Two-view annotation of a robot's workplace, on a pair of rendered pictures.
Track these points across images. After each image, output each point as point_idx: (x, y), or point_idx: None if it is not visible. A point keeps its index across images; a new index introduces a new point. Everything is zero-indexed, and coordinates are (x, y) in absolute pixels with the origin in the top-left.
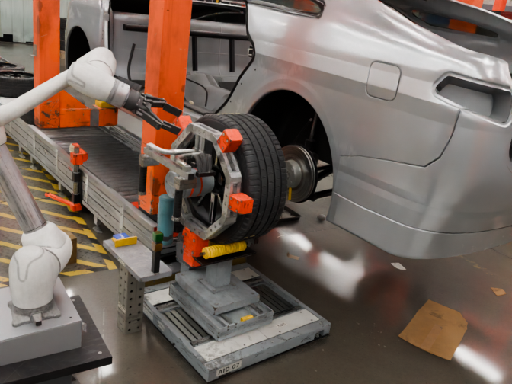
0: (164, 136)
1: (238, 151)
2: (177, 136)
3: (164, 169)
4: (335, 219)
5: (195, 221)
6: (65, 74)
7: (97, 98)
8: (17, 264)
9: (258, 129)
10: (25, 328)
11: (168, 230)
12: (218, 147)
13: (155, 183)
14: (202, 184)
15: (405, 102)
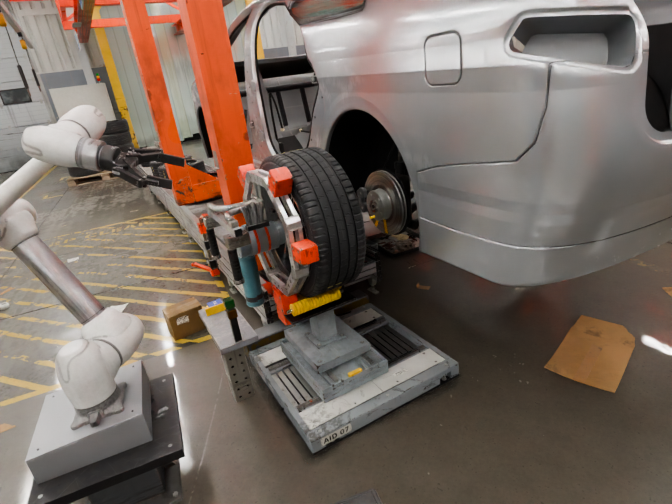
0: (239, 191)
1: (294, 191)
2: None
3: None
4: (428, 248)
5: (281, 276)
6: None
7: (66, 165)
8: (57, 364)
9: (317, 162)
10: (83, 430)
11: (254, 290)
12: (270, 192)
13: None
14: (269, 237)
15: (474, 78)
